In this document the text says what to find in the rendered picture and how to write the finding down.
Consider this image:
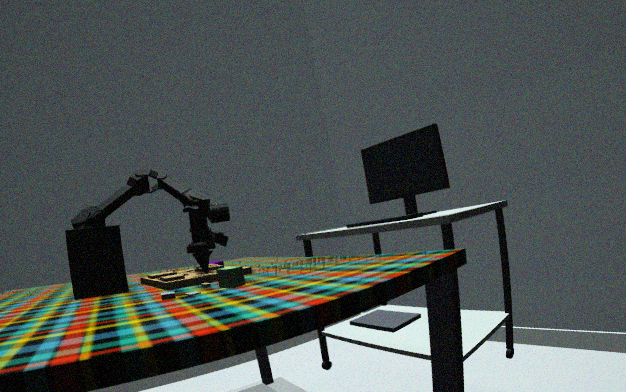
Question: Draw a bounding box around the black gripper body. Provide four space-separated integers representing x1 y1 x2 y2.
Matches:
187 223 216 253

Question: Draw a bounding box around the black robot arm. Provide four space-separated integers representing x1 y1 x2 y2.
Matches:
71 169 230 247

